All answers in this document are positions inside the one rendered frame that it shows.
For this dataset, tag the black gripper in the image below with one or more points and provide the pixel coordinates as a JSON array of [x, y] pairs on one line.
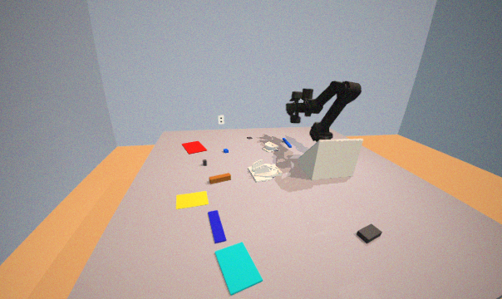
[[296, 96]]

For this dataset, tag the red flat square plate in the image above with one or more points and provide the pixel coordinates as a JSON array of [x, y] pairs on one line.
[[194, 147]]

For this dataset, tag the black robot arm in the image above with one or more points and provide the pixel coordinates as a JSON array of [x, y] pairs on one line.
[[346, 92]]

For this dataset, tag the yellow flat rectangular plate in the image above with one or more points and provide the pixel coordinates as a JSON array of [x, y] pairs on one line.
[[192, 200]]

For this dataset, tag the brown rectangular block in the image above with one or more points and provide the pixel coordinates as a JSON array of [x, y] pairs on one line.
[[219, 178]]

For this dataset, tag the turquoise flat rectangular plate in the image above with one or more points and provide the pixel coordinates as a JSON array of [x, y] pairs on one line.
[[238, 268]]

